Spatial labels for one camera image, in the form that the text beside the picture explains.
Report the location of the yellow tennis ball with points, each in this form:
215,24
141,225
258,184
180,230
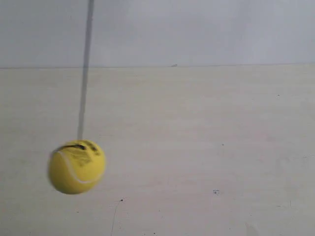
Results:
76,166

